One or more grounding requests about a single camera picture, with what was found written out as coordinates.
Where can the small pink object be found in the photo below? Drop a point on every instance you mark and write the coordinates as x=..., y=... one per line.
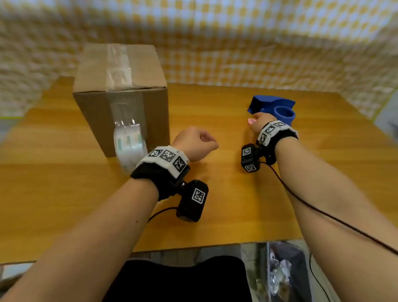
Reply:
x=251, y=121

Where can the person's right forearm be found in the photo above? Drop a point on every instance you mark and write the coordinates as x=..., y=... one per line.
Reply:
x=326, y=217

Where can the person's black shorts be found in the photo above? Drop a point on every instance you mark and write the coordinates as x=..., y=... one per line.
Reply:
x=180, y=280

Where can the black marker wristband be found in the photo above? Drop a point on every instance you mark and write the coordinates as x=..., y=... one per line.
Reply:
x=273, y=129
x=164, y=158

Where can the blue tape dispenser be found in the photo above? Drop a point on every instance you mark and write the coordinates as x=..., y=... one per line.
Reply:
x=280, y=107

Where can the brown cardboard box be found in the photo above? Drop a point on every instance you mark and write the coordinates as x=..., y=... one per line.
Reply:
x=91, y=109

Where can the trash bin with black bag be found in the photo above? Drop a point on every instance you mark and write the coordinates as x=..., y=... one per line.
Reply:
x=292, y=264

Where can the person's left forearm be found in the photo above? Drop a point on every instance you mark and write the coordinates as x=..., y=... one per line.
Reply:
x=93, y=242

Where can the person's left hand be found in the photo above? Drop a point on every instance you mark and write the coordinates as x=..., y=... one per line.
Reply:
x=194, y=144

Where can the person's right hand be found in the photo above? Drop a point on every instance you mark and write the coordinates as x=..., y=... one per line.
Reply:
x=262, y=120

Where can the clear tape strip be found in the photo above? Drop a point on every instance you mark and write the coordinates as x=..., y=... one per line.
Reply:
x=119, y=71

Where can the yellow checkered cloth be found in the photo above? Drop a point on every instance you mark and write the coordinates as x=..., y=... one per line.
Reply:
x=248, y=46

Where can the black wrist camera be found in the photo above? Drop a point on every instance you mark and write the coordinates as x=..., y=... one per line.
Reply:
x=192, y=202
x=250, y=158

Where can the clear tape roll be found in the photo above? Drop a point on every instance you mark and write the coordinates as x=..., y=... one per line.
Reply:
x=129, y=147

